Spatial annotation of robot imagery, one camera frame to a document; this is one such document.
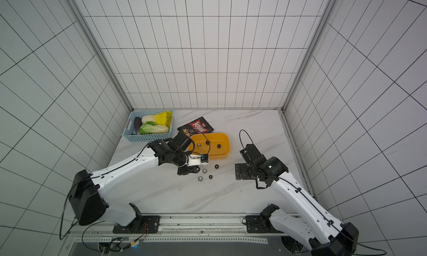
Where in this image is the yellow plastic storage box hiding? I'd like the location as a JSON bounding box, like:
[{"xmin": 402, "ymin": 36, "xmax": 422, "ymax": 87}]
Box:
[{"xmin": 188, "ymin": 133, "xmax": 230, "ymax": 160}]

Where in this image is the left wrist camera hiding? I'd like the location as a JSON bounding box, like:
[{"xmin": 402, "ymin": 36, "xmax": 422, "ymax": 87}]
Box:
[{"xmin": 187, "ymin": 154, "xmax": 209, "ymax": 167}]

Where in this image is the blue plastic basket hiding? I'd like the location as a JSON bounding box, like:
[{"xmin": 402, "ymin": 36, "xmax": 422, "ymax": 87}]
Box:
[{"xmin": 122, "ymin": 110, "xmax": 173, "ymax": 142}]

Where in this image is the purple toy eggplant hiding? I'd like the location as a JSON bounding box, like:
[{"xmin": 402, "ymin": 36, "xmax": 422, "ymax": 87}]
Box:
[{"xmin": 133, "ymin": 117, "xmax": 143, "ymax": 135}]

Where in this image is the green toy cabbage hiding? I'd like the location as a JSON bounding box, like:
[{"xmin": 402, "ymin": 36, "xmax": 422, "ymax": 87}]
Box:
[{"xmin": 139, "ymin": 121, "xmax": 170, "ymax": 134}]

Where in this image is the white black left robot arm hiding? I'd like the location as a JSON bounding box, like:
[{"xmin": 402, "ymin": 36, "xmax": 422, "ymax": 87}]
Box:
[{"xmin": 67, "ymin": 131, "xmax": 209, "ymax": 233}]

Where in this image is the yellow toy cabbage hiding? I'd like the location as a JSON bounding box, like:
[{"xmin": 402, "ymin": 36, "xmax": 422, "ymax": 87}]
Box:
[{"xmin": 141, "ymin": 111, "xmax": 172, "ymax": 127}]

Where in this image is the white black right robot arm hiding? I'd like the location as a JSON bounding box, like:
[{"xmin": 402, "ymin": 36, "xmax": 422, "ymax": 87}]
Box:
[{"xmin": 235, "ymin": 144, "xmax": 359, "ymax": 256}]

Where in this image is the aluminium mounting rail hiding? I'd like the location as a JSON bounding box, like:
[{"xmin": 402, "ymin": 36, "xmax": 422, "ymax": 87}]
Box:
[{"xmin": 59, "ymin": 212, "xmax": 338, "ymax": 256}]

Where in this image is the black red snack bag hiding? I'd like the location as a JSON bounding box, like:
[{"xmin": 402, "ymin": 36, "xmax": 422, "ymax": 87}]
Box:
[{"xmin": 177, "ymin": 117, "xmax": 214, "ymax": 137}]

